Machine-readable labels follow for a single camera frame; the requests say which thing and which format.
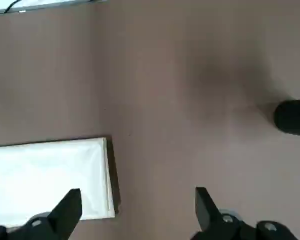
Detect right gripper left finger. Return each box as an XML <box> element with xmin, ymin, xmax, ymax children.
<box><xmin>0</xmin><ymin>188</ymin><xmax>83</xmax><ymax>240</ymax></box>

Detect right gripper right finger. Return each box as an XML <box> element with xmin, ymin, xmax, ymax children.
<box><xmin>189</xmin><ymin>186</ymin><xmax>298</xmax><ymax>240</ymax></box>

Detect cream-colored tablecloth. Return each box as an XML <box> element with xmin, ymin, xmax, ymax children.
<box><xmin>0</xmin><ymin>136</ymin><xmax>116</xmax><ymax>222</ymax></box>

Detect black vase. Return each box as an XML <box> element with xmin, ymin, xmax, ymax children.
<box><xmin>273</xmin><ymin>99</ymin><xmax>300</xmax><ymax>138</ymax></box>

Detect white side desk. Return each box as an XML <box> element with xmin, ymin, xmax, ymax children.
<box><xmin>0</xmin><ymin>0</ymin><xmax>110</xmax><ymax>15</ymax></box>

